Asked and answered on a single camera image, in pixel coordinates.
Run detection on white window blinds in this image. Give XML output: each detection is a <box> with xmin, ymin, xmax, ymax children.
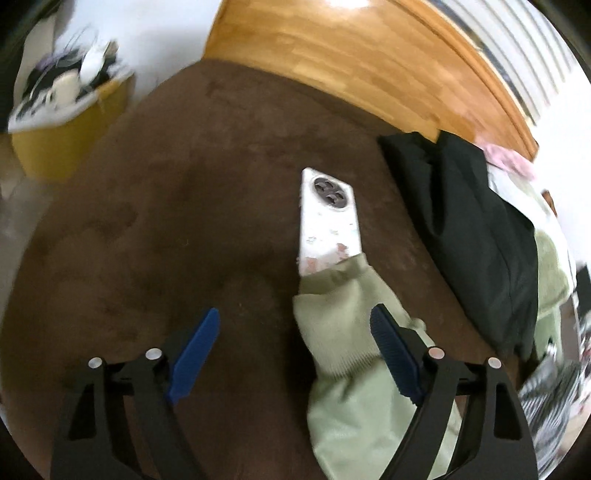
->
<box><xmin>438</xmin><ymin>0</ymin><xmax>575</xmax><ymax>127</ymax></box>

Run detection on black garment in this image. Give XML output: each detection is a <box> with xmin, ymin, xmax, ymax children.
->
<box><xmin>378</xmin><ymin>130</ymin><xmax>540</xmax><ymax>361</ymax></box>

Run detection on wooden headboard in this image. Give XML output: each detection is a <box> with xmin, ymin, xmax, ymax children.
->
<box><xmin>203</xmin><ymin>0</ymin><xmax>540</xmax><ymax>158</ymax></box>

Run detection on green zip jacket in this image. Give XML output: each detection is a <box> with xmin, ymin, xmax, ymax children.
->
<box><xmin>292</xmin><ymin>253</ymin><xmax>467</xmax><ymax>480</ymax></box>

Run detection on tangle of charger cables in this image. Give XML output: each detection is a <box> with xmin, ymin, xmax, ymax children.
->
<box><xmin>9</xmin><ymin>28</ymin><xmax>134</xmax><ymax>130</ymax></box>

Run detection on grey striped shirt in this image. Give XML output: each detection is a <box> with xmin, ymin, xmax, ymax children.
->
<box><xmin>517</xmin><ymin>337</ymin><xmax>591</xmax><ymax>462</ymax></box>

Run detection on pink cloth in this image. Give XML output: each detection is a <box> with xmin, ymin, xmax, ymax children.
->
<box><xmin>480</xmin><ymin>142</ymin><xmax>536</xmax><ymax>178</ymax></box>

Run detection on white cup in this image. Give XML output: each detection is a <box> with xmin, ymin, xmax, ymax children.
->
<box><xmin>51</xmin><ymin>74</ymin><xmax>81</xmax><ymax>100</ymax></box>

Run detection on white green floral pillow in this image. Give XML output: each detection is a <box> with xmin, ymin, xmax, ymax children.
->
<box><xmin>485</xmin><ymin>166</ymin><xmax>578</xmax><ymax>324</ymax></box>

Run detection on yellow basket with clutter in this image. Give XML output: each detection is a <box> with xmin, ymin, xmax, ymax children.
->
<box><xmin>9</xmin><ymin>76</ymin><xmax>137</xmax><ymax>183</ymax></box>

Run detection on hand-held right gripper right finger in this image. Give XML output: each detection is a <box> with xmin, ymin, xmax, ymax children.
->
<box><xmin>370</xmin><ymin>304</ymin><xmax>540</xmax><ymax>480</ymax></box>

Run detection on white smartphone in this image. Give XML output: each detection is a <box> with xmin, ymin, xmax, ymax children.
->
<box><xmin>298</xmin><ymin>167</ymin><xmax>362</xmax><ymax>278</ymax></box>

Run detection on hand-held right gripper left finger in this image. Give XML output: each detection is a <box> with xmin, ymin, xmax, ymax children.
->
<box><xmin>51</xmin><ymin>308</ymin><xmax>221</xmax><ymax>480</ymax></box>

